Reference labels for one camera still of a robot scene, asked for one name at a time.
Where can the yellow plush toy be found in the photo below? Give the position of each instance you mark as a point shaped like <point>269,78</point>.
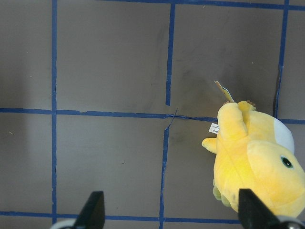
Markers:
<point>255,151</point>

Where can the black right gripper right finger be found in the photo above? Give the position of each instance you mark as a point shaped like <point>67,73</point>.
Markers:
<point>254,214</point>

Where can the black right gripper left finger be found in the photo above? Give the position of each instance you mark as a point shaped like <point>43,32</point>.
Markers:
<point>92,215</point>

